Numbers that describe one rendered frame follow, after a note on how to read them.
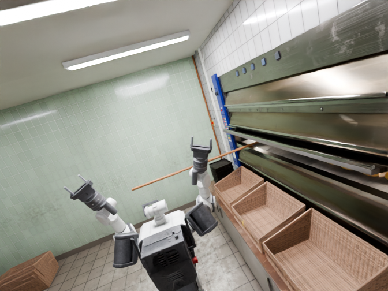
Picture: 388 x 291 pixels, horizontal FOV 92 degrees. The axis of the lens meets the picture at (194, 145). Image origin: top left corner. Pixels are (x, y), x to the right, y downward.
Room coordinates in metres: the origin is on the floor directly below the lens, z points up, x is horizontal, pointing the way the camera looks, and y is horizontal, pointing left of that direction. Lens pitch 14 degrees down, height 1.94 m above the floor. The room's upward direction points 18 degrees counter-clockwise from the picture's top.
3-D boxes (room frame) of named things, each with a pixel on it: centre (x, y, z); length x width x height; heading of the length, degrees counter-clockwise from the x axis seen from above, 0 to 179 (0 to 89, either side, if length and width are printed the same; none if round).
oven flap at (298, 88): (1.62, -0.72, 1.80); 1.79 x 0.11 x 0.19; 9
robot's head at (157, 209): (0.91, 0.29, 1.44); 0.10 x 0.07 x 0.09; 97
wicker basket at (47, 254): (2.44, 2.93, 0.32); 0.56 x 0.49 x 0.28; 107
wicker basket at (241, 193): (2.16, -0.37, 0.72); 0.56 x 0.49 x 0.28; 9
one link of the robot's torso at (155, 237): (0.85, 0.29, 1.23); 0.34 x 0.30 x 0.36; 97
